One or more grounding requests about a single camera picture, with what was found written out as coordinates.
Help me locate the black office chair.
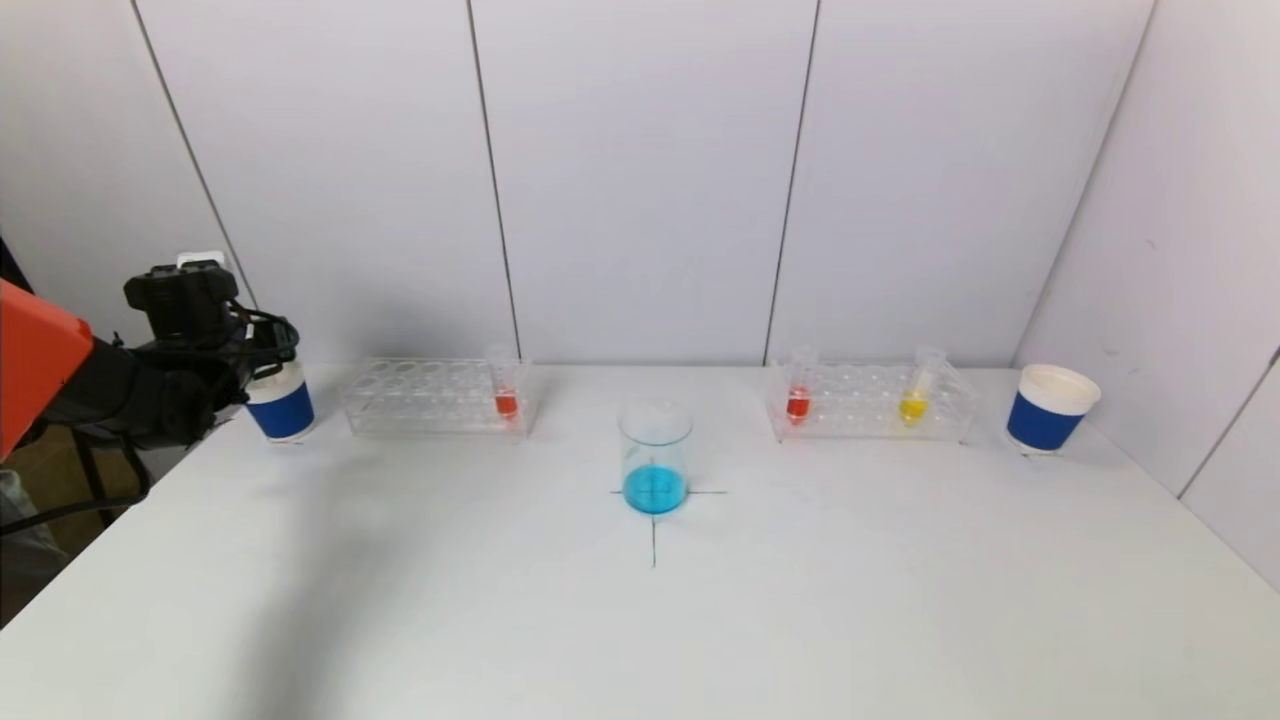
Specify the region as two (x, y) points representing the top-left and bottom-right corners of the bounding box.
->
(72, 430), (119, 531)

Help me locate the blue white paper cup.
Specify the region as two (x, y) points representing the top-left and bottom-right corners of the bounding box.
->
(1004, 363), (1103, 457)
(244, 360), (317, 444)

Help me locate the test tube with red pigment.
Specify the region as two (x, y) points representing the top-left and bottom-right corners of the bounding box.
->
(488, 345), (524, 423)
(784, 346), (820, 427)

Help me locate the clear acrylic test tube rack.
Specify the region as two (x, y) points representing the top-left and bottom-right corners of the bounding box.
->
(338, 357), (542, 439)
(765, 359), (979, 446)

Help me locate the test tube with yellow pigment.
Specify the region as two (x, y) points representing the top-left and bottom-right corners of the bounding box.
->
(896, 346), (947, 427)

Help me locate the long black arm cable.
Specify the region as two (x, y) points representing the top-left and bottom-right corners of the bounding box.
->
(0, 465), (153, 537)

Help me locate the clear glass beaker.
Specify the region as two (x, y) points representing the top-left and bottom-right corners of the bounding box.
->
(616, 400), (695, 518)

